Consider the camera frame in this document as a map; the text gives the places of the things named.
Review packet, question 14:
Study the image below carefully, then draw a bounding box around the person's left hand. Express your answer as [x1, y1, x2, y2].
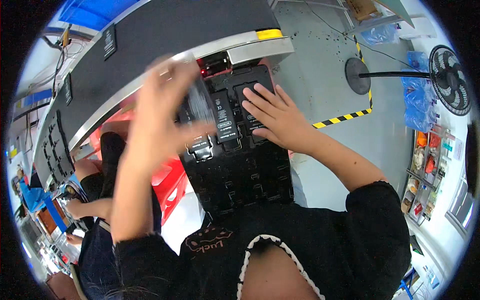
[127, 55, 217, 172]

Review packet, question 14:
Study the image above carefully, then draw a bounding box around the person's right hand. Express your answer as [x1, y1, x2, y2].
[242, 83, 320, 154]

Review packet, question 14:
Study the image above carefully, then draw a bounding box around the black phone battery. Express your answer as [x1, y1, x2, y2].
[234, 82, 271, 136]
[209, 90, 241, 144]
[178, 107, 214, 163]
[185, 77, 217, 128]

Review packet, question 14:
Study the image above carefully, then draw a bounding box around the red plastic crate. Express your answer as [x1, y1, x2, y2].
[89, 107, 189, 226]

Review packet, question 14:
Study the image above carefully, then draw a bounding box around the black slotted battery tray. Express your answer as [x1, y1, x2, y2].
[176, 65, 295, 226]

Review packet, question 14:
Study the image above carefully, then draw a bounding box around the black conveyor belt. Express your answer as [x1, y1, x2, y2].
[33, 0, 295, 189]

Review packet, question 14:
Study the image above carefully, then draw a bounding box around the small black plate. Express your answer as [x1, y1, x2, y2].
[62, 73, 74, 106]
[101, 23, 118, 61]

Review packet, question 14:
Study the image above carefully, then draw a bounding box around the black tray with slots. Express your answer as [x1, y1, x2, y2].
[41, 110, 76, 184]

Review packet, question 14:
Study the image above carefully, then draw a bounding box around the clear blue plastic bag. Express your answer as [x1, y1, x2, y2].
[360, 24, 400, 46]

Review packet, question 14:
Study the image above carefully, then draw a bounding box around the blue sheet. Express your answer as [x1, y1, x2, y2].
[58, 0, 140, 33]

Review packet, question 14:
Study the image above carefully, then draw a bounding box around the person's body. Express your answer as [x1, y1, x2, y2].
[112, 181, 412, 300]

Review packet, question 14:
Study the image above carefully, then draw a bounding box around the heap of blue plastic bags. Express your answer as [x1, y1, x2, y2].
[399, 50, 439, 133]

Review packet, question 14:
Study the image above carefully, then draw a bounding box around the white table with carton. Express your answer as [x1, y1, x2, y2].
[337, 0, 438, 41]

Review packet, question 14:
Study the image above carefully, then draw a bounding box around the cluttered work table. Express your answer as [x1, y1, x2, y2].
[15, 180, 85, 280]

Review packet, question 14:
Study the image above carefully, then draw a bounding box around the metal rack with goods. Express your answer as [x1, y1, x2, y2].
[400, 128, 455, 226]

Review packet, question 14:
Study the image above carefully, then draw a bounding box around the black floor cable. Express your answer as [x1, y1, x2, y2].
[303, 0, 413, 72]

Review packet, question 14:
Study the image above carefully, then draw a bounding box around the bundle of hanging cables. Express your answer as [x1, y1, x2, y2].
[40, 24, 85, 99]

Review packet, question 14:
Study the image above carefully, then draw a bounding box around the black pedestal fan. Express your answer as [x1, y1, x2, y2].
[345, 44, 473, 117]

